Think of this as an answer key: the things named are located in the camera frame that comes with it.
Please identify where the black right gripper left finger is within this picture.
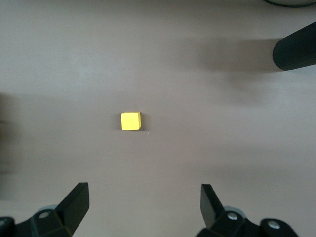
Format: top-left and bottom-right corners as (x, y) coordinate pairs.
(0, 182), (90, 237)

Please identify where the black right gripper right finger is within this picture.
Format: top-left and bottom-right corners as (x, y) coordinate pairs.
(196, 184), (300, 237)

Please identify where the yellow wooden block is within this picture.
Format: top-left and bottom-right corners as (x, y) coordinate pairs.
(120, 111), (143, 132)

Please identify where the black ribbed cylinder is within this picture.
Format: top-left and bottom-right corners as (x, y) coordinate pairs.
(272, 21), (316, 73)

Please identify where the black arched cable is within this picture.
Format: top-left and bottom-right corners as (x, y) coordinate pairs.
(262, 0), (316, 9)

